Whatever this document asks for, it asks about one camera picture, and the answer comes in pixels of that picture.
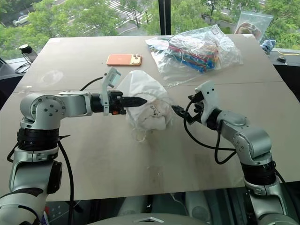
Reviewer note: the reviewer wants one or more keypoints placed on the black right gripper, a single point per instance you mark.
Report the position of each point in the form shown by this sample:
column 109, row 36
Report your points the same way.
column 198, row 100

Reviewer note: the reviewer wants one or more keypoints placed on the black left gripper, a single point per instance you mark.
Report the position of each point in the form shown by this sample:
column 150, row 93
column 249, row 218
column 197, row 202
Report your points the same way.
column 116, row 103

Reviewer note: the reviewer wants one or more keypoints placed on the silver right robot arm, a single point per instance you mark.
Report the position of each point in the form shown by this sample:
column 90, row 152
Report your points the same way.
column 253, row 140

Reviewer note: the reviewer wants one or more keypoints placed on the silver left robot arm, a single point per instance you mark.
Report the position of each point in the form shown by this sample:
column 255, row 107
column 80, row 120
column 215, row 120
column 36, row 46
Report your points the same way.
column 47, row 110

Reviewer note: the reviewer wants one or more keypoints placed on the clear bag of colourful items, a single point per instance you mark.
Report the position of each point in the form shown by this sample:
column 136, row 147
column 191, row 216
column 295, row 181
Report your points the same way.
column 194, row 54

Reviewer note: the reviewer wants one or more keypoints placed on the clear zip bag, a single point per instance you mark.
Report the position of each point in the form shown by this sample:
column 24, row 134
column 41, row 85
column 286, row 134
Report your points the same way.
column 254, row 25

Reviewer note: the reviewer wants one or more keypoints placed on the orange smartphone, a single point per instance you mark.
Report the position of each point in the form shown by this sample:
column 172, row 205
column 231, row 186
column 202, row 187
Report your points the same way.
column 122, row 59

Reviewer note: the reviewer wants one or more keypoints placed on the blue cloth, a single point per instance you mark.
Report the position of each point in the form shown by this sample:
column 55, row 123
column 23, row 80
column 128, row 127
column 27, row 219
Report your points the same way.
column 267, row 45

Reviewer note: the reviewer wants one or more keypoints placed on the small black round device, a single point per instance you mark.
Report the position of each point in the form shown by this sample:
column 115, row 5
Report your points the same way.
column 281, row 59

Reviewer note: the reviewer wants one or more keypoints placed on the black side table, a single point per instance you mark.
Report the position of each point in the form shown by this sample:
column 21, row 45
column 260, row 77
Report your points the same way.
column 288, row 72

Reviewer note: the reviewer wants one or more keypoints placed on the black stand with round head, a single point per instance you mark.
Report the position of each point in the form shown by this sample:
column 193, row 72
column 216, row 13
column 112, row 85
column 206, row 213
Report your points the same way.
column 27, row 50

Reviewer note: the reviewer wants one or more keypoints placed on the grey robot torso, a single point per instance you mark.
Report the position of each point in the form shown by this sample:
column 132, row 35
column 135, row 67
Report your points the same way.
column 150, row 220

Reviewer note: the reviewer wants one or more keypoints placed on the white car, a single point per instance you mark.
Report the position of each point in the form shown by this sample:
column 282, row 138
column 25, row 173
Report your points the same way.
column 21, row 20

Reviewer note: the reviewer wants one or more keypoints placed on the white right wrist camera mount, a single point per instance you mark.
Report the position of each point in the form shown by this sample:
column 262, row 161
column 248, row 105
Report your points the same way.
column 208, row 98

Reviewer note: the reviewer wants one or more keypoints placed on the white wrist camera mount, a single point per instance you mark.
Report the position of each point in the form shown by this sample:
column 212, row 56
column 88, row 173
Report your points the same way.
column 108, row 78
column 208, row 98

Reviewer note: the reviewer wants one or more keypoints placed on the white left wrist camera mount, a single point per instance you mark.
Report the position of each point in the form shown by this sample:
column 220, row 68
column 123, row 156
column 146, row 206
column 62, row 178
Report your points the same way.
column 108, row 78

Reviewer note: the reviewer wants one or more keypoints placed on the dark window frame post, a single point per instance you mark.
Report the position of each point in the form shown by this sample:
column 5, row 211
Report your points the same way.
column 164, row 16

